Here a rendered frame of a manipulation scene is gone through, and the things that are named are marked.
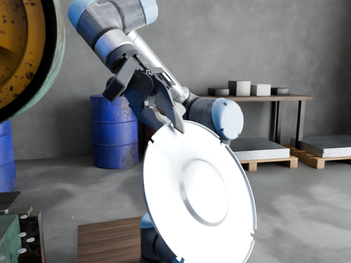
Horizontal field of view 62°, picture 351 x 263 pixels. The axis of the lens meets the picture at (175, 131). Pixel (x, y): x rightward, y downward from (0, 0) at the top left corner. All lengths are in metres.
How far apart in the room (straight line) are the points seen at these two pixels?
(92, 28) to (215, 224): 0.45
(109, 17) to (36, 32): 0.62
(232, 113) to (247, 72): 3.79
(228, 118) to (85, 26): 0.45
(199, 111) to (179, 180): 0.40
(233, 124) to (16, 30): 0.89
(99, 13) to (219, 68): 3.87
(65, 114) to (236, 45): 2.63
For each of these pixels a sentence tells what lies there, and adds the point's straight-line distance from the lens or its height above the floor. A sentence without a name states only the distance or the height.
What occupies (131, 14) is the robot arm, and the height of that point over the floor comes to 1.27.
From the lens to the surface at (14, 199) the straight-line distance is 1.02.
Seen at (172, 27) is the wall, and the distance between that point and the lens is 4.32.
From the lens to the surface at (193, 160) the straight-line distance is 0.56.
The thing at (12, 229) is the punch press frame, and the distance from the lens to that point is 1.21.
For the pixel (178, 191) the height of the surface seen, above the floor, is 0.95.
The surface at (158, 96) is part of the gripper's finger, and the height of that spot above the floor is 1.10.
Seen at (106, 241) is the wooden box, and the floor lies 0.35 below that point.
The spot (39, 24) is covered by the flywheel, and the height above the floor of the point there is 1.33.
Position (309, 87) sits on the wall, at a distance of 5.20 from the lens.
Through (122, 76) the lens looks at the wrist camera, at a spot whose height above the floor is 1.14.
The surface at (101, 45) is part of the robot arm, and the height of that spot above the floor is 1.20.
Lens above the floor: 1.15
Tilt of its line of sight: 11 degrees down
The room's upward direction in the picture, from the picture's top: straight up
